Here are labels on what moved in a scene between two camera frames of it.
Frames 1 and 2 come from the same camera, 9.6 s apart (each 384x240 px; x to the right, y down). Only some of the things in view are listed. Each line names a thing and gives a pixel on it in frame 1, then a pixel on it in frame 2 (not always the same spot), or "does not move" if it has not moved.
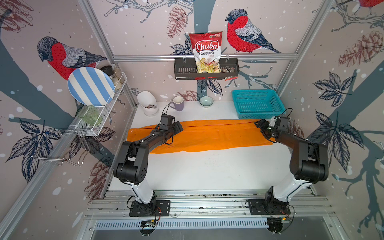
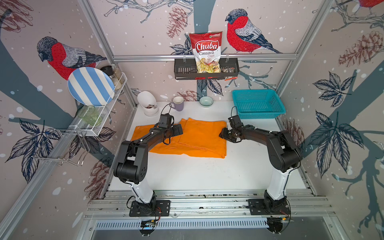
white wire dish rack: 89,119 does not move
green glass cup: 88,113 does not move
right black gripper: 262,122 → 222,134
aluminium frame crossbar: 190,58 does not move
